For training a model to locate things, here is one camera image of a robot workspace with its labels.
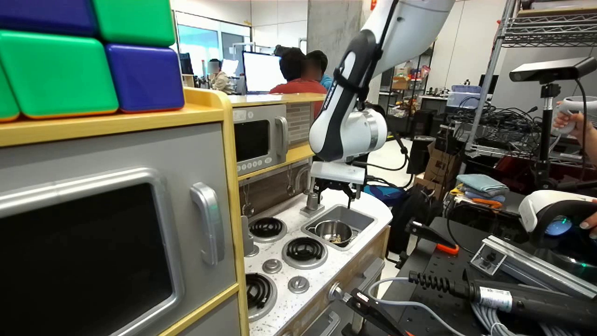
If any grey wire shelf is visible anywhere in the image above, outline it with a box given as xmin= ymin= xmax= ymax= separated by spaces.
xmin=502 ymin=4 xmax=597 ymax=51

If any person in light shirt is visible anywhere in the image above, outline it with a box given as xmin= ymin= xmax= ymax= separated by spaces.
xmin=205 ymin=58 xmax=233 ymax=94

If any silver metal pot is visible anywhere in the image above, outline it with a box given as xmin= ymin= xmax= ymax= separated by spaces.
xmin=311 ymin=219 xmax=356 ymax=247

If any bare operator forearm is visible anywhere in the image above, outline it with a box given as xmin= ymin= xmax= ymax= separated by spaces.
xmin=567 ymin=111 xmax=597 ymax=170

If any small black orange clamp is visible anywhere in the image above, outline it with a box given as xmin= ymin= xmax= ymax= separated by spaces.
xmin=405 ymin=219 xmax=463 ymax=258

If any grey windowed oven door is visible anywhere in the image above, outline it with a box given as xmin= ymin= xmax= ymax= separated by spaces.
xmin=0 ymin=122 xmax=242 ymax=336

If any blue plastic block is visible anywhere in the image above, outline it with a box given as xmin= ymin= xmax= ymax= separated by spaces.
xmin=0 ymin=0 xmax=99 ymax=38
xmin=104 ymin=43 xmax=186 ymax=114

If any brown cardboard box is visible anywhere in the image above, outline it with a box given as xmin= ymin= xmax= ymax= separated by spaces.
xmin=421 ymin=144 xmax=463 ymax=193

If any toy kitchen unit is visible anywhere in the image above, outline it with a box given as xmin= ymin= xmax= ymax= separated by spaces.
xmin=0 ymin=86 xmax=395 ymax=336

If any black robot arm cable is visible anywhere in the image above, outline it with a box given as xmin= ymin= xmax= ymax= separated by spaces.
xmin=364 ymin=103 xmax=414 ymax=176

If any white grey wrist camera box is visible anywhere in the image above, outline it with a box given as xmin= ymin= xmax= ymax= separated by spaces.
xmin=308 ymin=159 xmax=369 ymax=187

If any black ribbed cable connector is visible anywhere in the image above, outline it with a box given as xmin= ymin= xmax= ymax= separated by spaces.
xmin=407 ymin=271 xmax=597 ymax=331

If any blue plastic storage bin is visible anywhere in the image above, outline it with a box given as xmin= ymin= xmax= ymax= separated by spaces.
xmin=444 ymin=83 xmax=485 ymax=112

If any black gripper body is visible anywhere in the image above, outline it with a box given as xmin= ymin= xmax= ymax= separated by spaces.
xmin=313 ymin=182 xmax=362 ymax=193

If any black coil stove burner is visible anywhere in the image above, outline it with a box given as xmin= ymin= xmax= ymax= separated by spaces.
xmin=246 ymin=215 xmax=289 ymax=245
xmin=280 ymin=236 xmax=330 ymax=271
xmin=244 ymin=271 xmax=280 ymax=322

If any grey toy microwave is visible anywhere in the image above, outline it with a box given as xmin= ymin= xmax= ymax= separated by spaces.
xmin=231 ymin=103 xmax=317 ymax=178

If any cluttered storage shelf rack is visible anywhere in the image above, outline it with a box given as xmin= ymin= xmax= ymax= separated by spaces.
xmin=390 ymin=56 xmax=438 ymax=137

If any white monitor screen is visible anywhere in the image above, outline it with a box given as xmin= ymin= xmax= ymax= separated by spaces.
xmin=241 ymin=51 xmax=285 ymax=96

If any round silver stove knob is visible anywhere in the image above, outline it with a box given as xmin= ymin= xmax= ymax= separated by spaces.
xmin=287 ymin=275 xmax=311 ymax=295
xmin=261 ymin=258 xmax=283 ymax=277

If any aluminium extrusion rail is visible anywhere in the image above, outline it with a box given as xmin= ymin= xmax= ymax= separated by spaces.
xmin=468 ymin=234 xmax=597 ymax=303

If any blue bag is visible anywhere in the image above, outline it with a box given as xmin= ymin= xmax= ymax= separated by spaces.
xmin=362 ymin=182 xmax=407 ymax=208

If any bare operator hand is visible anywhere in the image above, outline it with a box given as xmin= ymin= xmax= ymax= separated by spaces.
xmin=576 ymin=210 xmax=597 ymax=243

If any person in blue shirt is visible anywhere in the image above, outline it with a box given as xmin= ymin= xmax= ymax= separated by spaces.
xmin=306 ymin=49 xmax=339 ymax=94

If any silver toy faucet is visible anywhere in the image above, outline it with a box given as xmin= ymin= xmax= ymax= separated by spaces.
xmin=300 ymin=185 xmax=326 ymax=217

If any green plastic block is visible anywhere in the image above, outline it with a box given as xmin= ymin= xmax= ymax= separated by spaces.
xmin=0 ymin=62 xmax=22 ymax=124
xmin=0 ymin=28 xmax=121 ymax=120

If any thin grey cable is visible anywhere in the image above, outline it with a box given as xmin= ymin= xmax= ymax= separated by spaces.
xmin=364 ymin=275 xmax=466 ymax=336

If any teal folded cloth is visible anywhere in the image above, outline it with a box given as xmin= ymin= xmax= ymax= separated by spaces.
xmin=455 ymin=172 xmax=511 ymax=202

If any coiled grey cable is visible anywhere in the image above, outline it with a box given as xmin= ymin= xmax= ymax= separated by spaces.
xmin=470 ymin=301 xmax=565 ymax=336

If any black stereo camera bar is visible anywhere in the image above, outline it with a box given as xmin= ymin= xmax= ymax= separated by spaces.
xmin=507 ymin=55 xmax=597 ymax=84

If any black camera stand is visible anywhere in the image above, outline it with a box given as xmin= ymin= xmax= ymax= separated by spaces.
xmin=537 ymin=81 xmax=563 ymax=161

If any grey sink basin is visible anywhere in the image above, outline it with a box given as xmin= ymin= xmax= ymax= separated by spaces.
xmin=300 ymin=204 xmax=377 ymax=251

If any person in red shirt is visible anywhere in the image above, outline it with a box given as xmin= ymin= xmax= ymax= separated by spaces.
xmin=269 ymin=45 xmax=332 ymax=98

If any grey metal ladder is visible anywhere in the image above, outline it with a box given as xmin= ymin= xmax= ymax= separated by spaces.
xmin=464 ymin=0 xmax=522 ymax=152

